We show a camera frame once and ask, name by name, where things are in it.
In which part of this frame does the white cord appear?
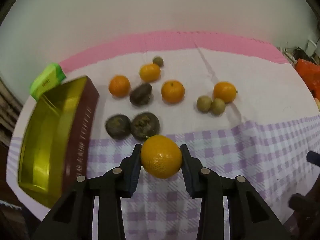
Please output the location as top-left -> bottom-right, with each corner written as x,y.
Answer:
276,46 -> 297,62

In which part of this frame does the dark passion fruit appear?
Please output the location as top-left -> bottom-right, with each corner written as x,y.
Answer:
129,83 -> 153,105
130,112 -> 160,140
105,114 -> 131,139

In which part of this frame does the orange-red plastic object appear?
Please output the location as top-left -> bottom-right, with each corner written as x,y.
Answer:
295,59 -> 320,93

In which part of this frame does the orange mandarin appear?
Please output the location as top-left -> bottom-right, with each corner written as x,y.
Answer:
161,80 -> 185,104
108,75 -> 131,97
139,63 -> 161,82
140,135 -> 183,179
213,81 -> 238,104

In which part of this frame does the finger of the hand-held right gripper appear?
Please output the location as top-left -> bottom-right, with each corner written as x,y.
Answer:
306,151 -> 320,167
289,194 -> 320,230

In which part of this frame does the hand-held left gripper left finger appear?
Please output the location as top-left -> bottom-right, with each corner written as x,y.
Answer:
32,144 -> 143,240

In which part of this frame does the green kiwi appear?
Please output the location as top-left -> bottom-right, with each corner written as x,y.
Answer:
211,98 -> 226,115
197,96 -> 212,112

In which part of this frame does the gold tin box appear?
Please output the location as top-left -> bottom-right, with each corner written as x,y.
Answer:
17,75 -> 100,208

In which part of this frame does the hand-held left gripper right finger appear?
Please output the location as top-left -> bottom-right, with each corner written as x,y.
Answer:
179,144 -> 292,240

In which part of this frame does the green tissue pack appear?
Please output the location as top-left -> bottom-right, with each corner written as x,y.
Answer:
29,63 -> 67,102

